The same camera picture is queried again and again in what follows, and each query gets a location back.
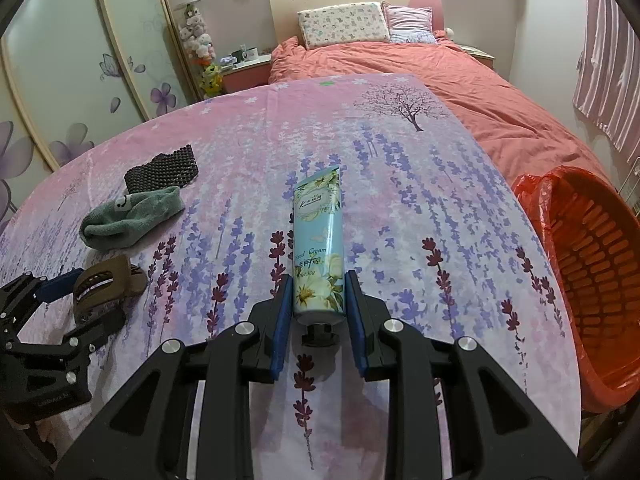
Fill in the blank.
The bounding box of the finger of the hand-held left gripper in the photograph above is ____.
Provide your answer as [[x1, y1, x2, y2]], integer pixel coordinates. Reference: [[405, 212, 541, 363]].
[[0, 267, 86, 342], [5, 306, 127, 362]]

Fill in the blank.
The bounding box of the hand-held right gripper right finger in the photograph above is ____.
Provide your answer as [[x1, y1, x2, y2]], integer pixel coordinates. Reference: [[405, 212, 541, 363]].
[[345, 270, 586, 480]]

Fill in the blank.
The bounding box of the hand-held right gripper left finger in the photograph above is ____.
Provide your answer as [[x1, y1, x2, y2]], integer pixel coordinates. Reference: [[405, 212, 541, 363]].
[[54, 276, 296, 480]]

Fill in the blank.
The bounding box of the brown hair claw clip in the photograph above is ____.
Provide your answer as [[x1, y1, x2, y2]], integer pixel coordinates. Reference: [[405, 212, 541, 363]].
[[72, 255, 148, 326]]

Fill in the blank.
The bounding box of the light blue floral cream tube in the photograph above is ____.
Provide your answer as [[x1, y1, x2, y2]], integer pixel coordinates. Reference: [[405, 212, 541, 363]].
[[291, 166, 347, 348]]

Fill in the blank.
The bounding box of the red laundry basket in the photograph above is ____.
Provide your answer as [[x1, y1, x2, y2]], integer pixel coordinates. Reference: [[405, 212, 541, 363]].
[[511, 166, 640, 413]]

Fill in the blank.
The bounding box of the green plush sock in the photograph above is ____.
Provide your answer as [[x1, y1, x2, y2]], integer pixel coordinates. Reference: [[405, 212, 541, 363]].
[[80, 186, 186, 251]]

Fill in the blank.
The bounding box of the pink lavender printed tablecloth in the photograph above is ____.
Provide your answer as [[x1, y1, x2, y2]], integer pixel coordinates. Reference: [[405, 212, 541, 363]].
[[0, 72, 583, 480]]

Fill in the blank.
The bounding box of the black dotted knit cloth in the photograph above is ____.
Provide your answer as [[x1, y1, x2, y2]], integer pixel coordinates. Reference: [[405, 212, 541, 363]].
[[123, 144, 201, 195]]

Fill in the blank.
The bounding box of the flower printed sliding wardrobe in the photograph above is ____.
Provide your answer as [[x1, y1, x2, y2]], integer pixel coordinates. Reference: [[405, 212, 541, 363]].
[[0, 0, 201, 241]]

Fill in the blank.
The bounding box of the pink white nightstand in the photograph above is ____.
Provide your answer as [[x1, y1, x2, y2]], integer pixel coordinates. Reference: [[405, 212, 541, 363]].
[[220, 52, 273, 95], [457, 44, 497, 72]]

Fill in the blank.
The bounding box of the bed with red duvet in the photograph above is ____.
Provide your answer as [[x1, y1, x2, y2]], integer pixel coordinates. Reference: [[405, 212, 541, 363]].
[[267, 30, 608, 196]]

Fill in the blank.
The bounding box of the clear tube of plush toys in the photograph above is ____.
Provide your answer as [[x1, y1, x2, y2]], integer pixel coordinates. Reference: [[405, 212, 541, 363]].
[[172, 0, 225, 98]]

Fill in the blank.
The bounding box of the white floral pillow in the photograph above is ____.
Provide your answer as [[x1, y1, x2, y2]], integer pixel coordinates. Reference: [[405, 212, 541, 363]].
[[296, 2, 392, 51]]

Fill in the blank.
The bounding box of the pink striped pillow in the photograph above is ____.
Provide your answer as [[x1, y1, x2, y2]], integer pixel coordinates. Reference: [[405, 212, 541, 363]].
[[382, 2, 438, 45]]

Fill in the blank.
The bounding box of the cream pink headboard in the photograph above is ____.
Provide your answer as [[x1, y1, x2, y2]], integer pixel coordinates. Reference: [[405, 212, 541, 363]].
[[268, 0, 446, 51]]

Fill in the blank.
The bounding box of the pink striped curtain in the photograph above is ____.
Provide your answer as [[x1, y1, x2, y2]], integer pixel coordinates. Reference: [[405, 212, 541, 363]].
[[571, 0, 640, 153]]

